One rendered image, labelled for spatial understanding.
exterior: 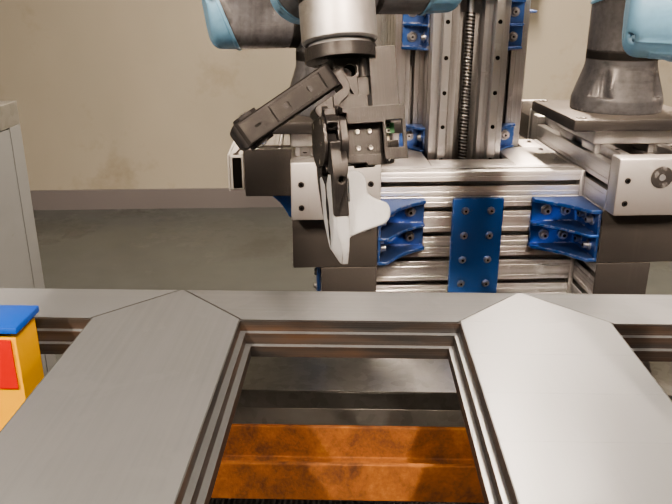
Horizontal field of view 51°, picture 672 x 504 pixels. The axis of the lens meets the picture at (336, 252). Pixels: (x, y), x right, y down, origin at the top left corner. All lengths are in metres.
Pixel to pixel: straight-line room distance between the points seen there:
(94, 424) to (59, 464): 0.06
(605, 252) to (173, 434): 0.80
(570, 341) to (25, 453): 0.57
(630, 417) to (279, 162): 0.81
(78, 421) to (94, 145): 3.79
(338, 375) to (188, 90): 3.32
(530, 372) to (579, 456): 0.14
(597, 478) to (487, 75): 0.85
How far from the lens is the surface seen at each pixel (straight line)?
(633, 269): 1.26
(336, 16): 0.70
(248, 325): 0.87
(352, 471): 0.85
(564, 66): 4.48
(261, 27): 1.14
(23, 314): 0.88
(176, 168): 4.37
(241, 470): 0.86
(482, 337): 0.84
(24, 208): 1.40
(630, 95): 1.28
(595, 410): 0.73
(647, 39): 0.65
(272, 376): 1.10
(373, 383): 1.08
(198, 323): 0.87
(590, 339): 0.86
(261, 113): 0.68
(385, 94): 0.71
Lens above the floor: 1.23
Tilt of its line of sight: 20 degrees down
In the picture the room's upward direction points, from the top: straight up
